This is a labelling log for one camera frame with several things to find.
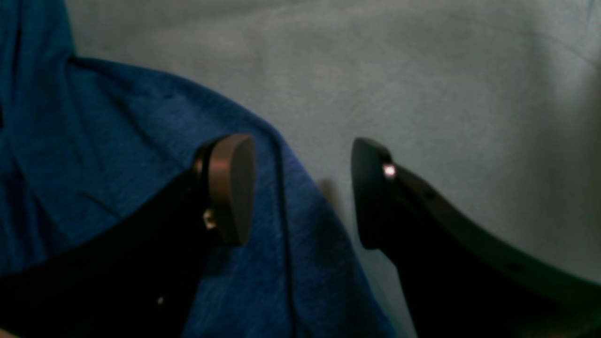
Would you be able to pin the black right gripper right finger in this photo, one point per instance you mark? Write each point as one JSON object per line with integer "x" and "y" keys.
{"x": 458, "y": 280}

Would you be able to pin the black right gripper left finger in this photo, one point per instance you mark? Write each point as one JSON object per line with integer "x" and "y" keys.
{"x": 140, "y": 278}

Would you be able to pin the blue t-shirt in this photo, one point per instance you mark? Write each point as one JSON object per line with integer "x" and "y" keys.
{"x": 84, "y": 142}

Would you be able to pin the teal table cloth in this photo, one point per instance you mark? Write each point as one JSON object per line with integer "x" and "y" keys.
{"x": 496, "y": 103}

